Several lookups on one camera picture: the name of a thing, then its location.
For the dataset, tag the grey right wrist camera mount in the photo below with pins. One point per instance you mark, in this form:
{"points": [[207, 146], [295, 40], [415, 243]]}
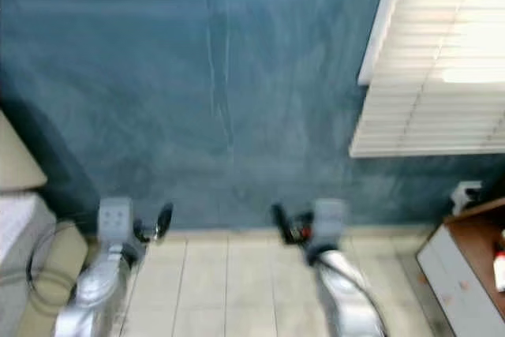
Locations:
{"points": [[330, 220]]}

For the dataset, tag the red and white bottle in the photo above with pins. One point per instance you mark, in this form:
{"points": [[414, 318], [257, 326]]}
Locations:
{"points": [[499, 262]]}

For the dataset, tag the white window frame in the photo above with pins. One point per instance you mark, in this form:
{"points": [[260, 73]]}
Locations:
{"points": [[383, 21]]}

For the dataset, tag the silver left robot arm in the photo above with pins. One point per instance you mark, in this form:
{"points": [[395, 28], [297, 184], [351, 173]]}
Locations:
{"points": [[95, 297]]}

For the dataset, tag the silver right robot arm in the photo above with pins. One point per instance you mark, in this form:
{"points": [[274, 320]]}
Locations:
{"points": [[351, 297]]}

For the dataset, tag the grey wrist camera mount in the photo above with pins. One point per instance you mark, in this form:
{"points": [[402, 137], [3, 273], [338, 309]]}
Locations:
{"points": [[330, 220], [116, 219]]}

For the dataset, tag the white wooden-topped nightstand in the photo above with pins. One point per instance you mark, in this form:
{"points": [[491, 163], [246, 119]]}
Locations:
{"points": [[458, 274]]}

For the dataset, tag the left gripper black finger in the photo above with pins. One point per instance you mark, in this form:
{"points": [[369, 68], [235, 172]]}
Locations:
{"points": [[165, 220]]}

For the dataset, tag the white charger block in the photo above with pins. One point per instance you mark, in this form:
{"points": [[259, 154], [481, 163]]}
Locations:
{"points": [[464, 195]]}

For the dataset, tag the cream tufted headboard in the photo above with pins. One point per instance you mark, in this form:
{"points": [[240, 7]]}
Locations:
{"points": [[16, 163]]}

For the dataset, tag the white slatted window blind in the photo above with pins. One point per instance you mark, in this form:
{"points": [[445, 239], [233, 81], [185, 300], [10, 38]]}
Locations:
{"points": [[426, 76]]}

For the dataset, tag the cream bed base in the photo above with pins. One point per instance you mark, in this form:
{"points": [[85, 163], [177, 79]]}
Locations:
{"points": [[59, 254]]}

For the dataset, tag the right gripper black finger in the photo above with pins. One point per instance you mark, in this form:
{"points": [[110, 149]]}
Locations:
{"points": [[282, 222]]}

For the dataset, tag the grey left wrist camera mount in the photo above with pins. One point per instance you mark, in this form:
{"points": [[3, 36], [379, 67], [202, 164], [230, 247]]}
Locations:
{"points": [[116, 219]]}

